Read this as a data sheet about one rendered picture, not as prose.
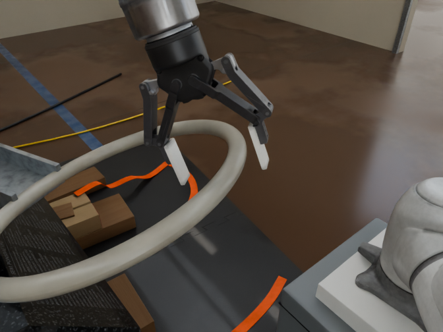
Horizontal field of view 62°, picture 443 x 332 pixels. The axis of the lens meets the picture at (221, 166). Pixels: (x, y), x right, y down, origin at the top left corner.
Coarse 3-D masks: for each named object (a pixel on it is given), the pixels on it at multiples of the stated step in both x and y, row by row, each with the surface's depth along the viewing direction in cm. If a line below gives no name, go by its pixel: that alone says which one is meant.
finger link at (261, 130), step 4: (268, 104) 51; (256, 112) 51; (260, 116) 50; (260, 120) 51; (260, 124) 51; (264, 124) 52; (256, 128) 51; (260, 128) 51; (264, 128) 52; (256, 132) 52; (260, 132) 52; (264, 132) 51; (260, 136) 52; (264, 136) 52; (260, 140) 52; (264, 140) 52; (260, 144) 52
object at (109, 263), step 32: (192, 128) 77; (224, 128) 67; (96, 160) 84; (32, 192) 75; (224, 192) 50; (0, 224) 66; (160, 224) 45; (192, 224) 46; (96, 256) 43; (128, 256) 43; (0, 288) 45; (32, 288) 43; (64, 288) 42
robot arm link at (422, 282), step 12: (432, 264) 62; (420, 276) 64; (432, 276) 61; (420, 288) 63; (432, 288) 59; (420, 300) 62; (432, 300) 59; (420, 312) 63; (432, 312) 58; (432, 324) 58
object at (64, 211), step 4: (64, 204) 200; (68, 204) 200; (56, 208) 198; (60, 208) 198; (64, 208) 198; (68, 208) 198; (72, 208) 198; (56, 212) 195; (60, 212) 195; (64, 212) 195; (68, 212) 195; (72, 212) 195; (60, 216) 193; (64, 216) 193; (68, 216) 193; (72, 216) 194
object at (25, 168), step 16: (0, 144) 86; (0, 160) 88; (16, 160) 85; (32, 160) 82; (48, 160) 80; (0, 176) 83; (16, 176) 83; (32, 176) 83; (0, 192) 72; (16, 192) 78; (48, 192) 79
